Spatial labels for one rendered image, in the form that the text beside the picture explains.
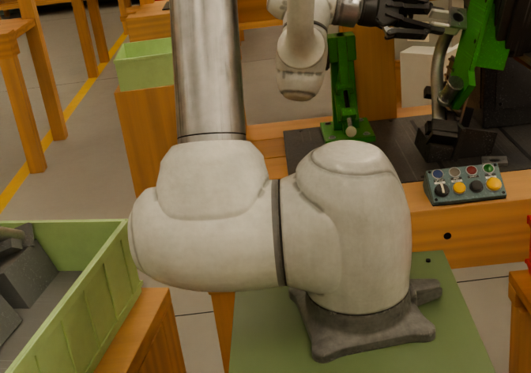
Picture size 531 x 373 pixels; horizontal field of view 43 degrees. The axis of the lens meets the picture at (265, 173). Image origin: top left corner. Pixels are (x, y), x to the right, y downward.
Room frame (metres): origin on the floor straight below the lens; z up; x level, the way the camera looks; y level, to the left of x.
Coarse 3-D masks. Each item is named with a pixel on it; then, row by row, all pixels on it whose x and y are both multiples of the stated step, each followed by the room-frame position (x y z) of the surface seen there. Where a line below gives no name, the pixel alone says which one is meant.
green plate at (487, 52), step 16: (480, 0) 1.47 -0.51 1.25; (480, 16) 1.44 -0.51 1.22; (464, 32) 1.52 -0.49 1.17; (480, 32) 1.42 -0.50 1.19; (464, 48) 1.49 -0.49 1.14; (480, 48) 1.44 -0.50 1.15; (496, 48) 1.43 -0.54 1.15; (464, 64) 1.46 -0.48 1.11; (480, 64) 1.44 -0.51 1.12; (496, 64) 1.43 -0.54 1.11
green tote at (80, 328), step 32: (0, 224) 1.26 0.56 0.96; (32, 224) 1.24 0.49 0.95; (64, 224) 1.23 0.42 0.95; (96, 224) 1.21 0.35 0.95; (64, 256) 1.23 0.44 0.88; (96, 256) 1.07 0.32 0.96; (128, 256) 1.18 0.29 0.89; (96, 288) 1.03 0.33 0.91; (128, 288) 1.15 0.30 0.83; (64, 320) 0.92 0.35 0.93; (96, 320) 1.01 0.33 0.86; (32, 352) 0.82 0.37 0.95; (64, 352) 0.89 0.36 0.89; (96, 352) 0.98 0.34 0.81
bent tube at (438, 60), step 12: (456, 12) 1.54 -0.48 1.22; (456, 24) 1.51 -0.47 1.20; (444, 36) 1.56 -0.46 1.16; (444, 48) 1.58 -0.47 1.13; (432, 60) 1.59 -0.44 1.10; (444, 60) 1.59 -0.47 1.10; (432, 72) 1.57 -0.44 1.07; (432, 84) 1.55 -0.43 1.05; (432, 96) 1.52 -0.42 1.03; (432, 108) 1.50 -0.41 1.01; (444, 108) 1.49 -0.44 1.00
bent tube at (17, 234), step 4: (0, 228) 1.18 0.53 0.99; (4, 228) 1.18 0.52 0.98; (8, 228) 1.19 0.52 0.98; (12, 228) 1.21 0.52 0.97; (0, 232) 1.17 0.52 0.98; (4, 232) 1.18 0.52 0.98; (8, 232) 1.19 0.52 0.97; (12, 232) 1.19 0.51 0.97; (16, 232) 1.20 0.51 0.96; (20, 232) 1.21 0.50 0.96; (24, 232) 1.22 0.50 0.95; (0, 236) 1.17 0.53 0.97; (4, 236) 1.18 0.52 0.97; (8, 236) 1.18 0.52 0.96; (12, 236) 1.19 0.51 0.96; (16, 236) 1.20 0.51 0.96; (20, 236) 1.21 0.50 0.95; (24, 236) 1.22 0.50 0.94; (0, 240) 1.17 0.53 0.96
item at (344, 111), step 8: (336, 88) 1.66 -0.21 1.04; (344, 88) 1.64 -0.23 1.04; (352, 88) 1.64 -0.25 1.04; (336, 96) 1.66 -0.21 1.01; (344, 96) 1.64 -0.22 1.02; (352, 96) 1.65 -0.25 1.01; (336, 104) 1.64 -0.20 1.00; (344, 104) 1.64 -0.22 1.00; (352, 104) 1.64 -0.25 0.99; (344, 112) 1.60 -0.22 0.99; (352, 112) 1.59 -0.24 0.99; (344, 120) 1.61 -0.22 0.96; (352, 120) 1.61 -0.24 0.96
